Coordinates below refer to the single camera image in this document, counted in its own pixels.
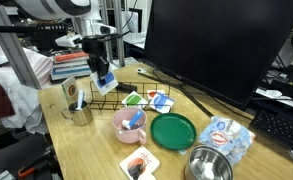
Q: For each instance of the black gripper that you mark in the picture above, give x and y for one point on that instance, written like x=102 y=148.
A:
x=95 y=48

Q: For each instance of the blue and white board book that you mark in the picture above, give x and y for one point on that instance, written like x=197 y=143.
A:
x=110 y=80

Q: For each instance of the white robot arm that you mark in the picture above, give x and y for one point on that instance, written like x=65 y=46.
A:
x=52 y=8

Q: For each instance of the blue spine book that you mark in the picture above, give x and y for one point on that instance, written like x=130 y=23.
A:
x=69 y=70

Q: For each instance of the grey and purple book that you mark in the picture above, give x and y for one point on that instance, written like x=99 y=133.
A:
x=69 y=63

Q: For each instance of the red hardcover book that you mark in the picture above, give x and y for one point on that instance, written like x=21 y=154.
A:
x=69 y=56

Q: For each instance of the board book with orange circle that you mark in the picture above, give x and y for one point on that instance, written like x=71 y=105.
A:
x=71 y=89

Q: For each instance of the green and white board book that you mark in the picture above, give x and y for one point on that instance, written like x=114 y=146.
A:
x=133 y=99

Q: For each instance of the red and white board book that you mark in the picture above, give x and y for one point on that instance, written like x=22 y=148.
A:
x=151 y=92

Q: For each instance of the blue white book with stripes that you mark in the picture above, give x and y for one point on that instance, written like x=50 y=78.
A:
x=161 y=102

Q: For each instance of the white abc board book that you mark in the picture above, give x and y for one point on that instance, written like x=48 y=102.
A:
x=141 y=161

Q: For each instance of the white plastic spoon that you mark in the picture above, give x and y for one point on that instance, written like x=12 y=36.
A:
x=80 y=98

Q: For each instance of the black remote control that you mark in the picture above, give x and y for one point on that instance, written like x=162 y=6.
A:
x=127 y=88

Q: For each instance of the small steel pitcher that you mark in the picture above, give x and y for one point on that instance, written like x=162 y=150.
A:
x=82 y=116

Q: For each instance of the black crate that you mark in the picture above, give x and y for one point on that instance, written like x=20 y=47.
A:
x=47 y=40

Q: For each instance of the blue and white utensil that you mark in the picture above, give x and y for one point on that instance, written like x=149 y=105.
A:
x=136 y=117

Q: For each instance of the pink mug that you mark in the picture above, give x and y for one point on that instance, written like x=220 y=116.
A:
x=127 y=136

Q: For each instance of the white crumpled cloth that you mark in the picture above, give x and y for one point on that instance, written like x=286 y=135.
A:
x=22 y=100

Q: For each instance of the black horizontal rod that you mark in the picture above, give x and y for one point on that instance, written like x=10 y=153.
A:
x=9 y=29

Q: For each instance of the green plate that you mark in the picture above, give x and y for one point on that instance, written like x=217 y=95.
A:
x=172 y=131

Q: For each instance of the black monitor stand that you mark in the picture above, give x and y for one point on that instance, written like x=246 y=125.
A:
x=197 y=101

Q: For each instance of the large black computer monitor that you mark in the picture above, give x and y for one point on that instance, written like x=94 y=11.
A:
x=219 y=43

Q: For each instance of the stainless steel bowl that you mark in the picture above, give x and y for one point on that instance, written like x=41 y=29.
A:
x=207 y=159

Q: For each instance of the blue printed plastic package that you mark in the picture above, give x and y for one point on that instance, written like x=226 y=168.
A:
x=226 y=135

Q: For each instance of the black keyboard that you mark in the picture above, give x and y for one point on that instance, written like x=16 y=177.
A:
x=279 y=128

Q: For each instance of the upright aluminium frame post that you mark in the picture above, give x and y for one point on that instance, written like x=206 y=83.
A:
x=119 y=50

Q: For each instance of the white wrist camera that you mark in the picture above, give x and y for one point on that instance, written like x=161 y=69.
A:
x=67 y=40

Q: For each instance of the slanted aluminium frame beam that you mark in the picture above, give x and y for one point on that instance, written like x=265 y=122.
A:
x=14 y=50

